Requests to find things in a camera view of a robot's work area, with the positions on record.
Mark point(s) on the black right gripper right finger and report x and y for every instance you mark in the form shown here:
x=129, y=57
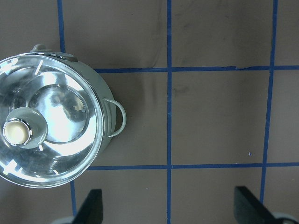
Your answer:
x=249, y=210

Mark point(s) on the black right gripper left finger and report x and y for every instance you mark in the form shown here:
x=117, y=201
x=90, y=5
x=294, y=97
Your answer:
x=91, y=211

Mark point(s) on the glass pot lid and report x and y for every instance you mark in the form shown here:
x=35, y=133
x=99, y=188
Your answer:
x=44, y=119

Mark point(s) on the white cooking pot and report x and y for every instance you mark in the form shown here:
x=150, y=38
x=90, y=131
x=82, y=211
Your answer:
x=106, y=109

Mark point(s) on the brown paper table mat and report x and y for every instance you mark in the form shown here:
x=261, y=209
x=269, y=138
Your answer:
x=211, y=92

